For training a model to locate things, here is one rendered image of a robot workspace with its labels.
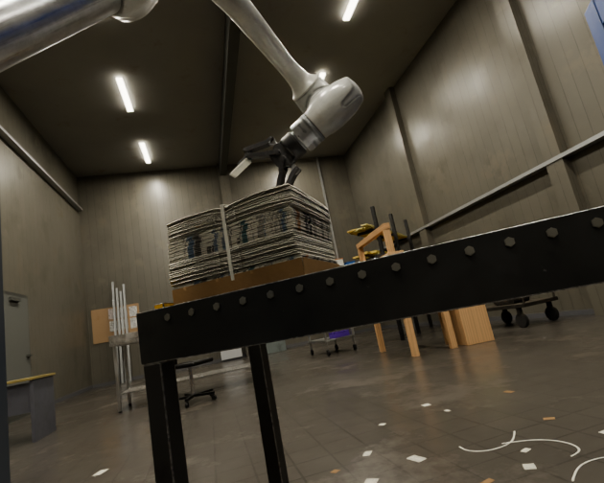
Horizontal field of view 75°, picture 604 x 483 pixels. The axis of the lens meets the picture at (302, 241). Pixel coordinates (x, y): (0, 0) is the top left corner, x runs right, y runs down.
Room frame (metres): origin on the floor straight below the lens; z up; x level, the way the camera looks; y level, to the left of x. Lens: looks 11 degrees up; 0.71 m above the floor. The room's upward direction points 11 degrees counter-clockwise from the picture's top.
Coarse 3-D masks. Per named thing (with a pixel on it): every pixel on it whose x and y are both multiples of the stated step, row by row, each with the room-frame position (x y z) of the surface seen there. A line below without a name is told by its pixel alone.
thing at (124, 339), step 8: (112, 336) 5.32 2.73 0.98; (120, 336) 5.34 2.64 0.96; (128, 336) 5.37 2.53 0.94; (136, 336) 5.39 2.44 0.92; (112, 344) 5.31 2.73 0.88; (120, 344) 5.34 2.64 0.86; (128, 344) 5.90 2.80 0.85; (224, 368) 6.24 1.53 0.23; (232, 368) 5.97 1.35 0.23; (240, 368) 5.78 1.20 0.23; (128, 376) 5.98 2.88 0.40; (200, 376) 5.71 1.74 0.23; (208, 376) 5.67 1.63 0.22; (128, 384) 5.96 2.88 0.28; (120, 392) 5.37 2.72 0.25; (128, 392) 5.41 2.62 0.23; (120, 400) 5.35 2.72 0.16; (128, 400) 5.95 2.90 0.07; (120, 408) 5.35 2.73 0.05
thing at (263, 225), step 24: (264, 192) 0.91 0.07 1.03; (288, 192) 0.89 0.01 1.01; (240, 216) 0.94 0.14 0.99; (264, 216) 0.91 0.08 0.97; (288, 216) 0.89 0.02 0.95; (312, 216) 1.02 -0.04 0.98; (240, 240) 0.94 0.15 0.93; (264, 240) 0.91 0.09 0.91; (288, 240) 0.89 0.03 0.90; (312, 240) 0.99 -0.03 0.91; (264, 264) 0.92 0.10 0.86
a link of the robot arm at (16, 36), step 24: (0, 0) 0.59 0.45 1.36; (24, 0) 0.61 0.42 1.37; (48, 0) 0.63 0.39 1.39; (72, 0) 0.66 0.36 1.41; (96, 0) 0.70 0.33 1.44; (120, 0) 0.75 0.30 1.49; (144, 0) 0.79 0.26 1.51; (0, 24) 0.58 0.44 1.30; (24, 24) 0.61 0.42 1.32; (48, 24) 0.64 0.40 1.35; (72, 24) 0.68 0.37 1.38; (0, 48) 0.59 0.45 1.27; (24, 48) 0.63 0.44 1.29; (0, 72) 0.63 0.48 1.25
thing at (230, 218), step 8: (216, 208) 0.96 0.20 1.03; (224, 208) 0.96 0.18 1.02; (232, 208) 0.95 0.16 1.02; (216, 216) 0.97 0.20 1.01; (224, 216) 0.96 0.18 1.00; (232, 216) 0.95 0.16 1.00; (216, 224) 0.97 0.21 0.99; (232, 224) 0.95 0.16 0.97; (232, 232) 0.95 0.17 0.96; (224, 240) 0.96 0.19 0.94; (232, 240) 0.95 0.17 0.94; (224, 248) 0.96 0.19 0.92; (232, 248) 0.95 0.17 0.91; (224, 256) 0.96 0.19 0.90; (232, 256) 0.95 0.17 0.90; (240, 256) 0.94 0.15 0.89; (224, 264) 0.96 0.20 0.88; (232, 264) 0.95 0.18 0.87; (240, 264) 0.94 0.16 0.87; (224, 272) 0.96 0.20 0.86; (240, 272) 0.95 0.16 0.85
